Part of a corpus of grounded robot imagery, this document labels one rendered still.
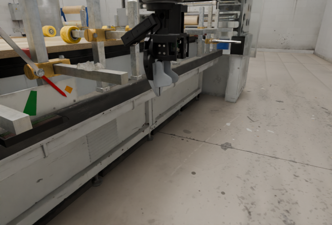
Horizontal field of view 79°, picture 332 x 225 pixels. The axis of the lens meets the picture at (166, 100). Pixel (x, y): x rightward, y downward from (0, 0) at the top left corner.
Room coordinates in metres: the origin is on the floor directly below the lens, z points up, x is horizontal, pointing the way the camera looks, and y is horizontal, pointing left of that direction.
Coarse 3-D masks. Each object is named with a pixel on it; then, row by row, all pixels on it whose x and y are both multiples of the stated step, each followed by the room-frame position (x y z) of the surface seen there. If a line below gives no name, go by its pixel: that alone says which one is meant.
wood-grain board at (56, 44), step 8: (0, 40) 1.23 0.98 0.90; (16, 40) 1.23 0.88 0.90; (24, 40) 1.23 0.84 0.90; (48, 40) 1.23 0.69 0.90; (56, 40) 1.23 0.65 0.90; (120, 40) 1.26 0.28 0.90; (0, 48) 0.78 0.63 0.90; (8, 48) 0.78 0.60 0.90; (48, 48) 0.87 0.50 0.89; (56, 48) 0.90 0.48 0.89; (64, 48) 0.93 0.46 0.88; (72, 48) 0.97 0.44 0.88; (80, 48) 1.01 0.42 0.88; (0, 56) 0.72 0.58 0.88; (8, 56) 0.74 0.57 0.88; (16, 56) 0.76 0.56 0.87
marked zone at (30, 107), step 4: (32, 92) 0.60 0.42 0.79; (36, 92) 0.61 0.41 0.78; (32, 96) 0.59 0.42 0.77; (36, 96) 0.60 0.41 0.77; (28, 100) 0.58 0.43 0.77; (32, 100) 0.59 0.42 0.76; (36, 100) 0.60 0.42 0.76; (28, 104) 0.58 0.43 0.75; (32, 104) 0.59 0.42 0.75; (36, 104) 0.60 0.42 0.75; (24, 108) 0.57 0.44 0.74; (28, 108) 0.58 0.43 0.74; (32, 108) 0.59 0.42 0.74; (36, 108) 0.60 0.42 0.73; (24, 112) 0.56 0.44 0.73; (28, 112) 0.57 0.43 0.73; (32, 112) 0.58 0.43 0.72
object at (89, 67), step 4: (80, 64) 0.61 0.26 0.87; (84, 64) 0.61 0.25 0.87; (88, 64) 0.59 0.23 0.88; (92, 64) 0.58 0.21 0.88; (96, 64) 0.61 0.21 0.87; (100, 64) 0.61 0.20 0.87; (80, 68) 0.58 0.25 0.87; (84, 68) 0.58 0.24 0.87; (88, 68) 0.58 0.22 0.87; (92, 68) 0.57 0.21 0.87; (96, 68) 0.58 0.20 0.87; (100, 68) 0.60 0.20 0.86
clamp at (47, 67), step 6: (54, 60) 0.69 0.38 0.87; (60, 60) 0.69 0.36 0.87; (66, 60) 0.71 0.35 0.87; (24, 66) 0.63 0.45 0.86; (30, 66) 0.61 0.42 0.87; (42, 66) 0.64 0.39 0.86; (48, 66) 0.66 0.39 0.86; (24, 72) 0.63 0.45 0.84; (30, 72) 0.61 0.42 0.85; (48, 72) 0.65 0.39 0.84; (54, 72) 0.67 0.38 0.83; (30, 78) 0.62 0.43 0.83; (36, 78) 0.63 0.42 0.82
